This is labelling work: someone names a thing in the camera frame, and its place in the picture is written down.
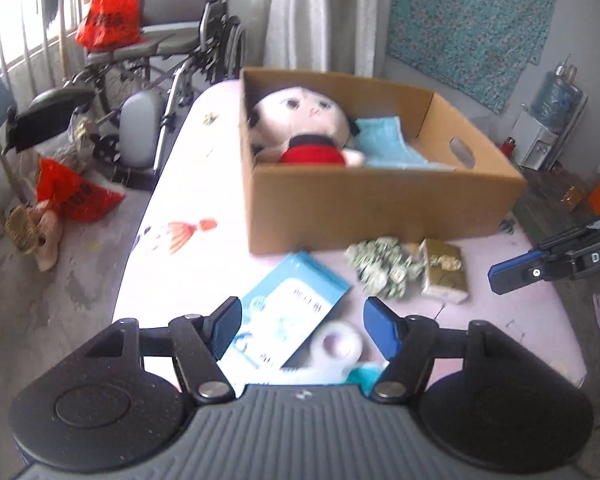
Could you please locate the teal floral wall cloth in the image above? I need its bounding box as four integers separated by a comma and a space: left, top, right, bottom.
386, 0, 561, 113

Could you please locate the gold packet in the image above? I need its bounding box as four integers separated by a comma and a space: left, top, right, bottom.
417, 238, 471, 305

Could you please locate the grey wheelchair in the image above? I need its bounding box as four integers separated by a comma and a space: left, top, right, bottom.
5, 0, 248, 181

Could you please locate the blue white bandage packet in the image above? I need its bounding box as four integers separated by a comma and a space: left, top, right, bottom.
215, 251, 353, 376

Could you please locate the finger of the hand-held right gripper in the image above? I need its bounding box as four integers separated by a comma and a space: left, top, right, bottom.
487, 251, 577, 295
532, 220, 600, 257

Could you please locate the large red plastic bag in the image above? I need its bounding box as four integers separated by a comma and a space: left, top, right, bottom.
75, 0, 146, 52

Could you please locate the plush doll with red top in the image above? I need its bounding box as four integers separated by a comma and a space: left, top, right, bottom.
247, 85, 367, 168

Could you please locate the blue water bottle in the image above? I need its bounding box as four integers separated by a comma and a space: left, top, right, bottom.
530, 72, 581, 128

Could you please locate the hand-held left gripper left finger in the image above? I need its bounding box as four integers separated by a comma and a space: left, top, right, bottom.
87, 296, 243, 406

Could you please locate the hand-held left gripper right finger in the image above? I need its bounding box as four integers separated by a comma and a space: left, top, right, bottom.
362, 296, 501, 403

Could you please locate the grey white curtain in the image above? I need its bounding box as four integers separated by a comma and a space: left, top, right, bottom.
247, 0, 396, 81

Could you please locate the small red plastic bag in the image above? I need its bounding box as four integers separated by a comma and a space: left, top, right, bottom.
35, 157, 126, 223

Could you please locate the small brown carton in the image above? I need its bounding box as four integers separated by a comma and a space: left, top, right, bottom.
560, 185, 583, 211

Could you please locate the metal window railing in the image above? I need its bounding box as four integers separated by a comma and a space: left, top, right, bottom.
0, 0, 96, 261

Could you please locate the green white scrunchie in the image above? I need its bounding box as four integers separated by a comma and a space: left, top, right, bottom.
345, 236, 426, 300

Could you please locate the light blue towel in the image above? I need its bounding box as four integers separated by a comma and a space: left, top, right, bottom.
352, 116, 456, 172

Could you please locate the white tape roll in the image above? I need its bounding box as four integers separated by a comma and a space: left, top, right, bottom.
307, 321, 368, 368

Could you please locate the woven tan shoe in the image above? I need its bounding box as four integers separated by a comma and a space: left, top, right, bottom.
5, 205, 41, 253

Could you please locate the brown cardboard box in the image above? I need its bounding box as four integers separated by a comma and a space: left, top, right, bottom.
239, 66, 528, 256

